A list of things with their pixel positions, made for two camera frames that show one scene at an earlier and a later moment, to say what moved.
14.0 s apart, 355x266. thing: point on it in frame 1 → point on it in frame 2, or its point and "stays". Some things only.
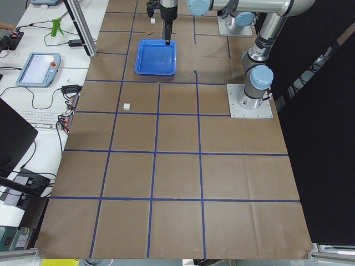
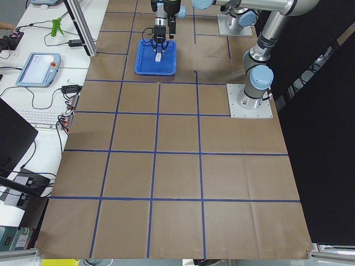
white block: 126,106 → 158,57
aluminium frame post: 77,17 stays
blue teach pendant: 40,70 stays
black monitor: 16,134 stays
